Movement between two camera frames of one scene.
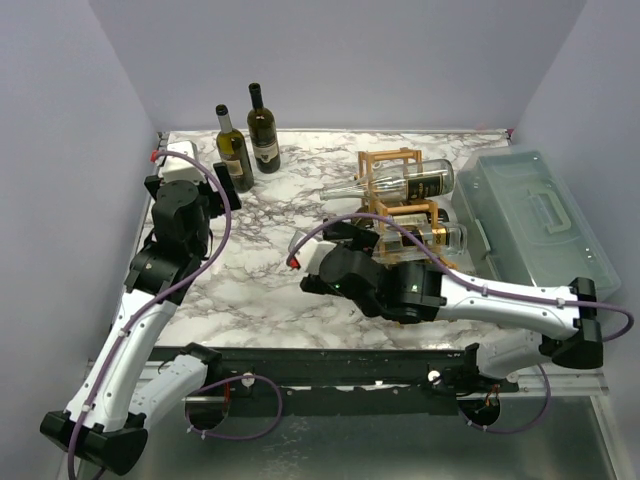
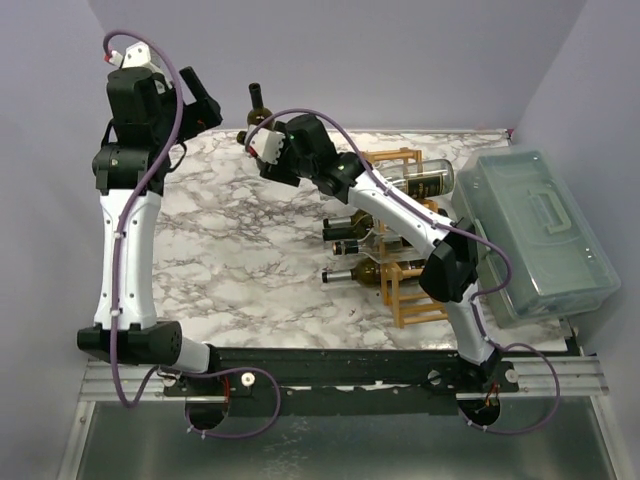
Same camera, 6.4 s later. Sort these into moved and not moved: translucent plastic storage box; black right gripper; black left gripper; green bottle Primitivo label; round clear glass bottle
Moved: green bottle Primitivo label; black left gripper; black right gripper
Not moved: round clear glass bottle; translucent plastic storage box
